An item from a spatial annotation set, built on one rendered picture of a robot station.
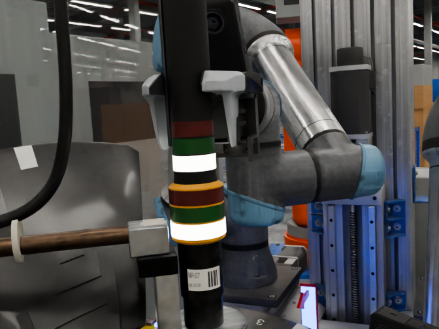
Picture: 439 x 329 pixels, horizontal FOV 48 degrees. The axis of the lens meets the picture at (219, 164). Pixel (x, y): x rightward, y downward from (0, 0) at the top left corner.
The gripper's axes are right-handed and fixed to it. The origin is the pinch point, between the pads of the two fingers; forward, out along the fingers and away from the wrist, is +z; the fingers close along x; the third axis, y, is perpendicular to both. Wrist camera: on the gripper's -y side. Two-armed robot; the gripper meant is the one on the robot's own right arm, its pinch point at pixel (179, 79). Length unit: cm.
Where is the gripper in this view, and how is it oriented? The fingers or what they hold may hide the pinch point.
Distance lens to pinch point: 37.1
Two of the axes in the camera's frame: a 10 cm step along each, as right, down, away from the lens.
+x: -9.7, 0.3, 2.3
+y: 0.6, 9.9, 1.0
